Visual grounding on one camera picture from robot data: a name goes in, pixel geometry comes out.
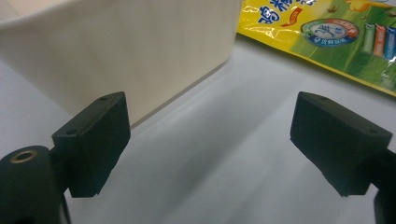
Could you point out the white plastic bin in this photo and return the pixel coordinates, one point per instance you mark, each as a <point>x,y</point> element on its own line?
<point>124,46</point>

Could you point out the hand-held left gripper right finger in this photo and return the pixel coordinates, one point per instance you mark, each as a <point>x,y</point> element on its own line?
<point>336,146</point>

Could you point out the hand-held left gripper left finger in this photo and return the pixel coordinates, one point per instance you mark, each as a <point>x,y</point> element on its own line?
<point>93,146</point>

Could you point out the yellow spouted pouch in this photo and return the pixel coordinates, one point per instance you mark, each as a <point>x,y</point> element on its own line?
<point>327,46</point>

